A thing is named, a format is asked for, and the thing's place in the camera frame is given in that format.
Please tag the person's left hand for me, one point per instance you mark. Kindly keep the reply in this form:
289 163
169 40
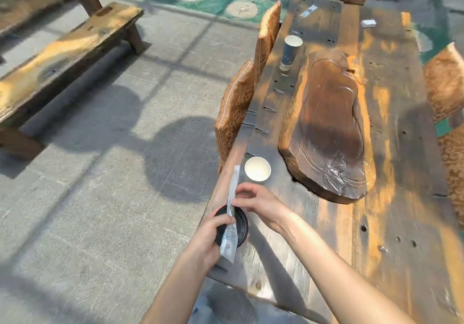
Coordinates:
205 242

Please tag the person's right hand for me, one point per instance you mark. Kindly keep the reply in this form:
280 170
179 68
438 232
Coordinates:
266 209

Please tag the person's left thumb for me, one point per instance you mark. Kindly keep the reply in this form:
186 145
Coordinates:
222 221

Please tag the person's right thumb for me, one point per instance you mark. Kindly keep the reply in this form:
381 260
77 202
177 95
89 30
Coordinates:
243 204

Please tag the white paper straw packet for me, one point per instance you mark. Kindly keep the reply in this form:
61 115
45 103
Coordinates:
231 226

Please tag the black lidded cup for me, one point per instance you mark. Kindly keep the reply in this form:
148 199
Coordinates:
242 226

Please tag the person's left forearm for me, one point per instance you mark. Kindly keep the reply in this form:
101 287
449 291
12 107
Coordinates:
168 291

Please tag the person's right forearm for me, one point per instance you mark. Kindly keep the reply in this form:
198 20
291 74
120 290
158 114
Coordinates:
340 276

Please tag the white paper cup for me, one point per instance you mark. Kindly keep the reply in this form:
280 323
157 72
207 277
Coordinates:
257 168

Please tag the orange patterned chair back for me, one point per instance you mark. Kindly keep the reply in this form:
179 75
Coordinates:
454 175
269 37
235 113
445 81

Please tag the carved wooden tea tray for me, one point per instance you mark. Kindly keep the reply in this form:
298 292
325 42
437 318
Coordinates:
326 128

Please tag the blue paper cup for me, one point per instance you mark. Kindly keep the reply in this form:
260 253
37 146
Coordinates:
290 54

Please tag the flat white packet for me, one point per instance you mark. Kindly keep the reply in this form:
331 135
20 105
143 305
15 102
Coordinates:
308 11

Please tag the small white box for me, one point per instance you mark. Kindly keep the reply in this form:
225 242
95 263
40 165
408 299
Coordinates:
368 23

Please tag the long wooden bench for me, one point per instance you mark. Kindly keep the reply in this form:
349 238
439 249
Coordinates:
54 66

